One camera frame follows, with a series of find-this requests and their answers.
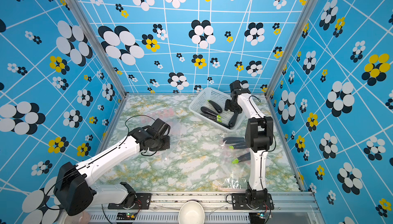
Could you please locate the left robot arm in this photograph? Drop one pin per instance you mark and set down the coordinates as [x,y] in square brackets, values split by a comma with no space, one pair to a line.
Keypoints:
[76,187]

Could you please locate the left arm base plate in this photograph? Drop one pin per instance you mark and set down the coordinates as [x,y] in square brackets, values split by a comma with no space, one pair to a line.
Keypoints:
[139,201]

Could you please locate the eggplant with green stem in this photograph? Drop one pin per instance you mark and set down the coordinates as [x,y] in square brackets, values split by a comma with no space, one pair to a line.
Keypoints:
[243,158]

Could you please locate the aluminium front rail frame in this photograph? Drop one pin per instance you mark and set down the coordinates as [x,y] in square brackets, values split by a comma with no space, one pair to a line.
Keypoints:
[204,208]

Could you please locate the dark purple eggplant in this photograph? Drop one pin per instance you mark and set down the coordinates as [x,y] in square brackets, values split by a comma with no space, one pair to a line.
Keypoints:
[235,146]

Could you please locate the clear pink-dotted zip bag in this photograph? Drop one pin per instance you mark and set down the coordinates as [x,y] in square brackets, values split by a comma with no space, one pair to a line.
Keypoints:
[231,176]

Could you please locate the white plastic basket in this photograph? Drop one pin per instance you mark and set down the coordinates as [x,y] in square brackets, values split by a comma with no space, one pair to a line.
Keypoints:
[209,105]

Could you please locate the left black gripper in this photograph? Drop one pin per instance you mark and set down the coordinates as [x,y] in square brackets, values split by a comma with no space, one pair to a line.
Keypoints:
[168,145]

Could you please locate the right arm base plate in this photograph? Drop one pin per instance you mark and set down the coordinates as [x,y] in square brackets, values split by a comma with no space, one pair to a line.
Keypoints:
[241,202]

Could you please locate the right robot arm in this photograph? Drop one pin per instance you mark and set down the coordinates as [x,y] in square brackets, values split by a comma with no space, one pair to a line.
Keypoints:
[258,138]

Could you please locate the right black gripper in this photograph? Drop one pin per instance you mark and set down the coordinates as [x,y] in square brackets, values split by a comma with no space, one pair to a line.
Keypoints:
[227,107]

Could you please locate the white bowl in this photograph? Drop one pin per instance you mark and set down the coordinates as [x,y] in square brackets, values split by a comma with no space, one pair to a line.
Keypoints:
[191,212]

